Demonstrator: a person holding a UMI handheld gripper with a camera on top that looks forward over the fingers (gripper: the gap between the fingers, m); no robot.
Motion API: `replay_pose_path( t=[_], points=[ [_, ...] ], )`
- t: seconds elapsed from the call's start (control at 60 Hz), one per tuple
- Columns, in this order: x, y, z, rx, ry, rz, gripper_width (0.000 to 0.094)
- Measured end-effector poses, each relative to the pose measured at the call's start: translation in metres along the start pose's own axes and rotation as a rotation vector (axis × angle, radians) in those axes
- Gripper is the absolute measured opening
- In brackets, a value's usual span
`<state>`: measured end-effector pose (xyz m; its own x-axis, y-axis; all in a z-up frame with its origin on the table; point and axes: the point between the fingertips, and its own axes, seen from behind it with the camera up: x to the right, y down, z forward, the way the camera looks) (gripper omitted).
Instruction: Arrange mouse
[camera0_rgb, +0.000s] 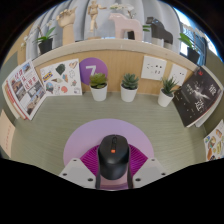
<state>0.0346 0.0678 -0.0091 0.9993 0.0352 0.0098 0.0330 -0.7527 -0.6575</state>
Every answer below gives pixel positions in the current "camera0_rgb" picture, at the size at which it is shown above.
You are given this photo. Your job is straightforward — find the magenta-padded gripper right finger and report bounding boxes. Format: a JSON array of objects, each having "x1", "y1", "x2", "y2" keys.
[{"x1": 126, "y1": 143, "x2": 167, "y2": 189}]

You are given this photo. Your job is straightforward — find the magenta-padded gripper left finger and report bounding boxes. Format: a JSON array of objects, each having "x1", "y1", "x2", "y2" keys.
[{"x1": 58, "y1": 143, "x2": 103, "y2": 190}]

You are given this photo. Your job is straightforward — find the black computer mouse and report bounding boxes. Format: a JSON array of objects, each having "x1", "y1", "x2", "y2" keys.
[{"x1": 97, "y1": 134, "x2": 131, "y2": 181}]

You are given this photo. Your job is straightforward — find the purple mouse pad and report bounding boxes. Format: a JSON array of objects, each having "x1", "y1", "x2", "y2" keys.
[{"x1": 63, "y1": 118, "x2": 155, "y2": 191}]

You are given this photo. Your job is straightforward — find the colourful sticker card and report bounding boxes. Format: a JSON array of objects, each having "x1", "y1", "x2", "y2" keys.
[{"x1": 203, "y1": 119, "x2": 224, "y2": 162}]

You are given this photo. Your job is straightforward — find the small potted succulent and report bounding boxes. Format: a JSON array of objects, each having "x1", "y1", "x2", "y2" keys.
[
  {"x1": 89, "y1": 72, "x2": 109, "y2": 102},
  {"x1": 157, "y1": 76, "x2": 179, "y2": 108},
  {"x1": 119, "y1": 73, "x2": 140, "y2": 103}
]

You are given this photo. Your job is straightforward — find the beige card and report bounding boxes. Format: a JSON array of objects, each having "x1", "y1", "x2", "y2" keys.
[{"x1": 0, "y1": 109, "x2": 16, "y2": 159}]

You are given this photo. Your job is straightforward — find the black book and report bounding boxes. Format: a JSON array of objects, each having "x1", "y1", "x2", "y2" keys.
[{"x1": 171, "y1": 66, "x2": 223, "y2": 128}]

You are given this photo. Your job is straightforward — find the red-edged picture magazine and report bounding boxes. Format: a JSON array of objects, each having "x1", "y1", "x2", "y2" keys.
[{"x1": 6, "y1": 59, "x2": 47, "y2": 121}]

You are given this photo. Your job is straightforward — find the round purple number sign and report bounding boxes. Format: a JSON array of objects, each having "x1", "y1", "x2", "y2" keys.
[{"x1": 79, "y1": 57, "x2": 109, "y2": 86}]

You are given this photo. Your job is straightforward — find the white orchid in black pot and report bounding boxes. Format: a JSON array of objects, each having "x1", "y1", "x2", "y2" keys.
[
  {"x1": 21, "y1": 21, "x2": 57, "y2": 56},
  {"x1": 178, "y1": 24, "x2": 206, "y2": 64},
  {"x1": 109, "y1": 2, "x2": 151, "y2": 33}
]

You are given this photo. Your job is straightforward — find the green partition panel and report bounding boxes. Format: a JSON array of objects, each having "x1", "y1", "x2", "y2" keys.
[
  {"x1": 203, "y1": 49, "x2": 224, "y2": 134},
  {"x1": 0, "y1": 49, "x2": 19, "y2": 98}
]

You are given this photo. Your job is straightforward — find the dark wooden horse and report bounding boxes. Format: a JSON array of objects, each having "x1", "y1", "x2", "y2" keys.
[{"x1": 145, "y1": 16, "x2": 174, "y2": 47}]

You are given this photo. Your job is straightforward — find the pink wooden horse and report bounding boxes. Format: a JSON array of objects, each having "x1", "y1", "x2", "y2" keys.
[{"x1": 108, "y1": 12, "x2": 144, "y2": 42}]

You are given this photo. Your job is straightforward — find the wooden mannequin figure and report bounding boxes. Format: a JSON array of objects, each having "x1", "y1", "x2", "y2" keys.
[{"x1": 87, "y1": 0, "x2": 108, "y2": 38}]

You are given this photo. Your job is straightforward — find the grey curtain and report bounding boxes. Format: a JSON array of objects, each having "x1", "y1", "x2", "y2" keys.
[{"x1": 24, "y1": 0, "x2": 188, "y2": 61}]

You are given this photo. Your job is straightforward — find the white wall socket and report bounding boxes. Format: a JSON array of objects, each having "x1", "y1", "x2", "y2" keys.
[
  {"x1": 140, "y1": 55, "x2": 168, "y2": 82},
  {"x1": 169, "y1": 63, "x2": 189, "y2": 87}
]

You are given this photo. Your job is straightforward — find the window with dark frame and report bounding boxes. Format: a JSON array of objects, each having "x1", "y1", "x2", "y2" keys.
[{"x1": 173, "y1": 8, "x2": 221, "y2": 58}]

